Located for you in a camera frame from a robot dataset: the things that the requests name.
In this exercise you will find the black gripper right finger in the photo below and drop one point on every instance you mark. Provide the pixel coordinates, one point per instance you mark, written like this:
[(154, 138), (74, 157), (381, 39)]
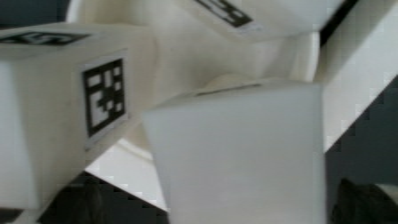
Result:
[(367, 203)]

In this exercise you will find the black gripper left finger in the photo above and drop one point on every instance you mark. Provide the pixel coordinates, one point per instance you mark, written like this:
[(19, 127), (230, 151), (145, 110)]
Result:
[(77, 205)]

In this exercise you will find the white stool leg with tag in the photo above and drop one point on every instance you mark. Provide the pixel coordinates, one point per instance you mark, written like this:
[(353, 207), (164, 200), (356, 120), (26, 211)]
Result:
[(267, 16)]

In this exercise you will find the white front rail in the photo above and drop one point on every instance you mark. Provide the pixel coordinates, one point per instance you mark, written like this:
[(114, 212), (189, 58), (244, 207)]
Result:
[(125, 173)]

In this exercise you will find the white obstacle wall right piece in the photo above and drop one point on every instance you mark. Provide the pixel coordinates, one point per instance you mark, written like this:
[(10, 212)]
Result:
[(358, 64)]

